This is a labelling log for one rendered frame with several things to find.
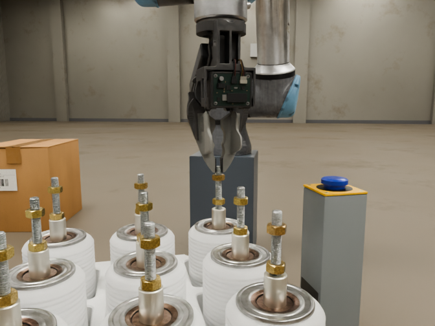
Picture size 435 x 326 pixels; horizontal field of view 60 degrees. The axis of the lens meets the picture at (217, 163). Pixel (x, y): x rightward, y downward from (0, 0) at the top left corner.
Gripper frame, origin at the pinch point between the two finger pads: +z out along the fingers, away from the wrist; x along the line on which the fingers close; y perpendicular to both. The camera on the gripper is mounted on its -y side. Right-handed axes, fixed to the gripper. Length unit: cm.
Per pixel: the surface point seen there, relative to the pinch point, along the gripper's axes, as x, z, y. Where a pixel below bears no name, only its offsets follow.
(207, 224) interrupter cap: -1.5, 9.9, -0.5
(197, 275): -3.8, 16.6, 3.0
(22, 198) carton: -49, 23, -83
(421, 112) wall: 643, 5, -678
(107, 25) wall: -48, -210, -975
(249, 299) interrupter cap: -2.6, 9.9, 23.6
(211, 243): -2.0, 11.1, 4.8
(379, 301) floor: 41, 35, -13
